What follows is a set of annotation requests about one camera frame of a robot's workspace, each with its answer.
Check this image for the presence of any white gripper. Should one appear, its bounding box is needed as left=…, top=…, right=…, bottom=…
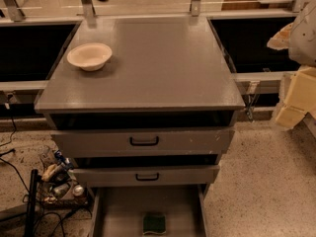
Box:
left=276, top=66, right=316, bottom=129

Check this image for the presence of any green yellow sponge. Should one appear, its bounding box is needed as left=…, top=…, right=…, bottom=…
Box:
left=142, top=213, right=166, bottom=235

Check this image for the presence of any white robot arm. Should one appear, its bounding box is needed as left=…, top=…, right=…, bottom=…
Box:
left=267, top=0, right=316, bottom=129

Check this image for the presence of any grey middle drawer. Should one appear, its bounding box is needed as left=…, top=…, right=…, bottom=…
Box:
left=73, top=165, right=219, bottom=187

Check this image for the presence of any grey cabinet with counter top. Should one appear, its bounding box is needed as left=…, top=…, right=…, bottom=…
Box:
left=34, top=15, right=246, bottom=190

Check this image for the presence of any grey top drawer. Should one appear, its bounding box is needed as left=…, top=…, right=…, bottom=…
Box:
left=51, top=127, right=234, bottom=158

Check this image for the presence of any grey open bottom drawer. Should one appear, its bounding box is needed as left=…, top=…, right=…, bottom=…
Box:
left=89, top=185, right=208, bottom=237

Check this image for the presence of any white paper bowl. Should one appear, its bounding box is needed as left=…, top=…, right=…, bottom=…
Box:
left=67, top=42, right=113, bottom=71

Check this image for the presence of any metal frame rail right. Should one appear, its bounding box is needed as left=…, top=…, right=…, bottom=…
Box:
left=231, top=71, right=293, bottom=95

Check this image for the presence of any metal frame rail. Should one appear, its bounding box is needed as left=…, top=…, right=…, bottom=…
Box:
left=231, top=71, right=293, bottom=95
left=0, top=80, right=47, bottom=92

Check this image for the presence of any black middle drawer handle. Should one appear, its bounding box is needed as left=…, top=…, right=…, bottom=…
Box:
left=135, top=173, right=160, bottom=182

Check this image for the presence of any black drawer handle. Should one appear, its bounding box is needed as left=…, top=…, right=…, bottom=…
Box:
left=135, top=173, right=160, bottom=182
left=129, top=136, right=160, bottom=146

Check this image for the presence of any black top drawer handle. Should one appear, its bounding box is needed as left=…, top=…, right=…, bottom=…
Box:
left=129, top=136, right=160, bottom=146

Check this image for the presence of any wire basket with clutter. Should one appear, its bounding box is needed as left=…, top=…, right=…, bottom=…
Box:
left=38, top=146, right=89, bottom=209

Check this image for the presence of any black stand post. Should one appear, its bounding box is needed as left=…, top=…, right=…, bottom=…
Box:
left=24, top=169, right=39, bottom=237

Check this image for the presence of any black floor cable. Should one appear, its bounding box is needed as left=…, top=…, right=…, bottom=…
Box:
left=0, top=116, right=93, bottom=237

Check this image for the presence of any metal frame rail left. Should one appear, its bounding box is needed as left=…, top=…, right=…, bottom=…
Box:
left=0, top=80, right=47, bottom=92

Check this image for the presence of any metal upright post far left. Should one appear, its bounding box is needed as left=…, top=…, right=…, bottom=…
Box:
left=3, top=0, right=25, bottom=22

